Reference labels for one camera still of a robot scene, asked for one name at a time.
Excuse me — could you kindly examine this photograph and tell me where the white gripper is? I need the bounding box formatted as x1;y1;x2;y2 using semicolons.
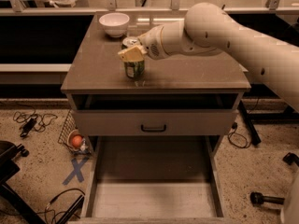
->
118;25;164;62

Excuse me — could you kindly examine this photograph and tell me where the green soda can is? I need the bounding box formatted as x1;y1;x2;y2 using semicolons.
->
121;36;145;80

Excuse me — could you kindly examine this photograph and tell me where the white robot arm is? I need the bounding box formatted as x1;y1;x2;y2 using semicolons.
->
118;3;299;111

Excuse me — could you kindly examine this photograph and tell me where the upper closed drawer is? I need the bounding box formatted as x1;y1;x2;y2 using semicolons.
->
72;110;237;136

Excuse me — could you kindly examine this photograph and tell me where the grey drawer cabinet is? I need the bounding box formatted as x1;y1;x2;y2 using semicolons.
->
60;10;252;224

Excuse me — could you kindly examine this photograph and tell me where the open middle drawer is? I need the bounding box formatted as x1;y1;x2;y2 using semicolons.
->
69;136;239;224

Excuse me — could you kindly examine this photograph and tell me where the white ceramic bowl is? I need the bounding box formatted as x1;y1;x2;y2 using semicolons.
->
99;12;130;37

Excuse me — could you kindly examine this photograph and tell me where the orange ball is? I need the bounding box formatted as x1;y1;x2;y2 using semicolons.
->
71;134;82;148

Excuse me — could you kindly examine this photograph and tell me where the blue tape cross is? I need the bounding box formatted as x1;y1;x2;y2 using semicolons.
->
63;157;89;186

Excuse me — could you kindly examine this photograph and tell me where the black stand leg right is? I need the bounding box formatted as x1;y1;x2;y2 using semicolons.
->
238;102;261;147

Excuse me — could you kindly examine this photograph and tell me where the black chair base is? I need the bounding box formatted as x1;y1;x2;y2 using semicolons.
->
0;140;46;224

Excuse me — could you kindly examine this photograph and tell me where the black tripod leg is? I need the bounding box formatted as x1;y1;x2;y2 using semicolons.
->
249;192;284;205

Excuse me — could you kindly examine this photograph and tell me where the black drawer handle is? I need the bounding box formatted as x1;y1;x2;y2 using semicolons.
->
140;124;167;133

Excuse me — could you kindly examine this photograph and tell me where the wire basket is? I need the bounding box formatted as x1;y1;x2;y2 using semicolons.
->
58;111;90;155

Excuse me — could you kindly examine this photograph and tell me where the black power adapter cable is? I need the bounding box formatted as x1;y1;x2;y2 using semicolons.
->
12;105;59;139

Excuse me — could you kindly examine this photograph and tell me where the black cable right floor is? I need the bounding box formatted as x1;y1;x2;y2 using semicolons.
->
227;122;252;149

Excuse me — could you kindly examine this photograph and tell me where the black cable lower left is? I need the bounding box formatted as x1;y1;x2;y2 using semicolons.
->
43;188;86;224

